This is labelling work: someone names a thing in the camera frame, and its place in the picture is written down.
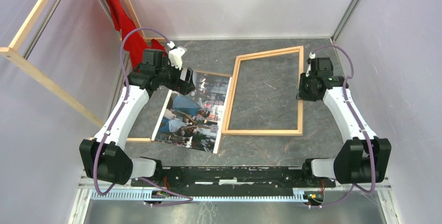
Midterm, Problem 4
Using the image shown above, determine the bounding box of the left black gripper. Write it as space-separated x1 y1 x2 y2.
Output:
156 57 195 95

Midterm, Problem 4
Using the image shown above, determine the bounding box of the large printed photo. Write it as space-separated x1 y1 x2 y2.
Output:
152 70 231 154

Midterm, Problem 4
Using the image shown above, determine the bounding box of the light wooden picture frame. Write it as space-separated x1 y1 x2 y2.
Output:
221 46 304 136

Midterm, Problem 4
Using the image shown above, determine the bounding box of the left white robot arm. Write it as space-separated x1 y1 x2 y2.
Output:
79 46 195 186

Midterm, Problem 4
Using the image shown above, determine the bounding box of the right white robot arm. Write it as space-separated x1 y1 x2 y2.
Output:
297 57 391 186

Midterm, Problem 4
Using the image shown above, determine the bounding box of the red cloth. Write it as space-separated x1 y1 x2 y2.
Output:
106 0 166 68

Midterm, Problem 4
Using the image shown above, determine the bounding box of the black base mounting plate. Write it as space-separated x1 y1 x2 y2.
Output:
150 166 336 197

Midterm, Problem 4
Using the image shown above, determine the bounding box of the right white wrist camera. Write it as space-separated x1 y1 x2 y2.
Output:
305 52 317 78

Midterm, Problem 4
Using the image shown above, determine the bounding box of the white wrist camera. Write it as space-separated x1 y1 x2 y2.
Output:
166 41 187 70
305 52 317 78

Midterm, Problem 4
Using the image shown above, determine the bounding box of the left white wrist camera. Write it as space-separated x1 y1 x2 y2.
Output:
166 41 187 70

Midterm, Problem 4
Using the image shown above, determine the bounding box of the white slotted cable duct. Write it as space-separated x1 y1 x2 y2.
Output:
91 189 308 203

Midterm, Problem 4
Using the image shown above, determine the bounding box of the large wooden rack frame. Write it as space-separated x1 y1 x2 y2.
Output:
0 0 169 144

